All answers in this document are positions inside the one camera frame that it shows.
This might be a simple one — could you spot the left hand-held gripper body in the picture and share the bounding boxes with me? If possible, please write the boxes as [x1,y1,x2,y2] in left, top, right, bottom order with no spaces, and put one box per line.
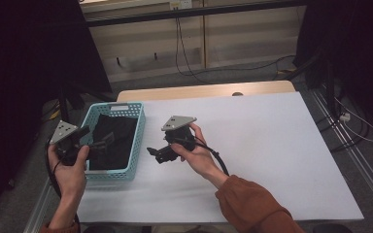
[49,119,90,166]

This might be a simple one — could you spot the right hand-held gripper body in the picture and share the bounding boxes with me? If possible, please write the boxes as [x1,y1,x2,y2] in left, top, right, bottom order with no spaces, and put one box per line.
[154,115,198,164]

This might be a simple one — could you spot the light blue plastic basket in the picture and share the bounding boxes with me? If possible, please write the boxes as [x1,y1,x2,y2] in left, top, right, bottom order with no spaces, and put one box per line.
[79,102,147,182]

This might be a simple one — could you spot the black cloth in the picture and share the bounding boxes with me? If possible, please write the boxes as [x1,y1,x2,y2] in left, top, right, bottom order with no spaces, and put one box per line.
[88,114,139,172]

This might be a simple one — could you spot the person's right hand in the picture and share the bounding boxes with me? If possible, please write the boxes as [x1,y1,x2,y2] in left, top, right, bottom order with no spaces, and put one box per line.
[169,122,229,189]

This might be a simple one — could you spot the person's left hand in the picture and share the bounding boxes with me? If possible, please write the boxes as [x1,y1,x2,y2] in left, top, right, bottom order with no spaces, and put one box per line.
[48,144,90,198]

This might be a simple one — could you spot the black tripod stand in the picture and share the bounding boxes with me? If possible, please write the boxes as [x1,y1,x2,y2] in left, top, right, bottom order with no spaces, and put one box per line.
[57,81,118,141]

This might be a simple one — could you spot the wooden table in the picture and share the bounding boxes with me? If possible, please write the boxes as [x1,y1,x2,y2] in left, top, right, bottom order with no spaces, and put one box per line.
[116,80,297,103]

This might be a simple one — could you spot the black curtain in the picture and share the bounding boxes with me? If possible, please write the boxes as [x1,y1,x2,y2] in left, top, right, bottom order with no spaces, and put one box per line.
[0,0,113,224]
[292,0,373,137]

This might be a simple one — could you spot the white table sheet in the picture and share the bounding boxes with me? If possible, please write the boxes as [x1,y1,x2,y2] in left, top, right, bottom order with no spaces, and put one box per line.
[77,91,365,225]

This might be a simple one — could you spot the black horizontal bar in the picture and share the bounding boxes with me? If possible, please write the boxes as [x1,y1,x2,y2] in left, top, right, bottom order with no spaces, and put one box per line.
[85,0,309,28]

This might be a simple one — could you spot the black metal stand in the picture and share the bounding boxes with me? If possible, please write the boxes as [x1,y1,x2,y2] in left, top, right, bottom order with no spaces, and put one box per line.
[278,48,338,117]

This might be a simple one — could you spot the left hand-held gripper cable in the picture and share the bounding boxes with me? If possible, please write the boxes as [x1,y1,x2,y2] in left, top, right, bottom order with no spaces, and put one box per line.
[44,139,81,229]

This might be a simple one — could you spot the hand-held gripper cable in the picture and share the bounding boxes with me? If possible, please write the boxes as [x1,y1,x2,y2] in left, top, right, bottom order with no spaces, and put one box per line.
[44,139,81,229]
[178,137,230,178]

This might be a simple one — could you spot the right hand-held gripper cable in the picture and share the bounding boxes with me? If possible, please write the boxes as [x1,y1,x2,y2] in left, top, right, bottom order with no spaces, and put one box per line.
[178,137,230,178]

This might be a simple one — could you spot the black hanging wall cable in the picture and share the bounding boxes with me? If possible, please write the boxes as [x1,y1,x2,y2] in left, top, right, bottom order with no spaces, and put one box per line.
[174,16,297,85]

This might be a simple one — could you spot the aluminium floor rail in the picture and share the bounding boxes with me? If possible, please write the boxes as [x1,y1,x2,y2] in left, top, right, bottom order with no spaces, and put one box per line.
[309,89,373,221]
[22,124,79,233]

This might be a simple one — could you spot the white wall outlet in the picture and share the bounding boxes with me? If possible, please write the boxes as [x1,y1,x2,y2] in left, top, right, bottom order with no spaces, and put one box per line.
[169,0,193,11]

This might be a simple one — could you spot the black floor cables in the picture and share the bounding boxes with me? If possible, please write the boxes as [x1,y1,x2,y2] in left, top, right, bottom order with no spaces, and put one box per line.
[315,113,370,153]

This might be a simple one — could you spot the thin white cable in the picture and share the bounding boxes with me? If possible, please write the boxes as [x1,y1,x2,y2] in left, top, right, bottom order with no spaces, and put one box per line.
[333,96,373,144]

